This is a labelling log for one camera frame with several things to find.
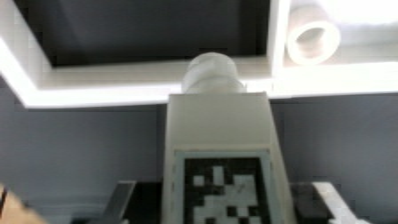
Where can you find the white left fence piece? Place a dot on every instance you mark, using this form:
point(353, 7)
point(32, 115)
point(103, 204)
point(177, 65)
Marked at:
point(25, 67)

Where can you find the white front fence bar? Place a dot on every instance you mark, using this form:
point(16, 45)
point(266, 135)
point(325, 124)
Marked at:
point(138, 84)

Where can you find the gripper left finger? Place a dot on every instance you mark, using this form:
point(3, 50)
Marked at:
point(133, 205)

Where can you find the white square tabletop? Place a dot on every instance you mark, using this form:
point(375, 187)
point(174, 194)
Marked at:
point(330, 32)

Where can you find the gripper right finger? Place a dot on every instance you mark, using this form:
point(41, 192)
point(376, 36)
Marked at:
point(319, 206)

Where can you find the white table leg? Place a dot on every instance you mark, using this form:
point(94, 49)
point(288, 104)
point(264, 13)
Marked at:
point(225, 184)

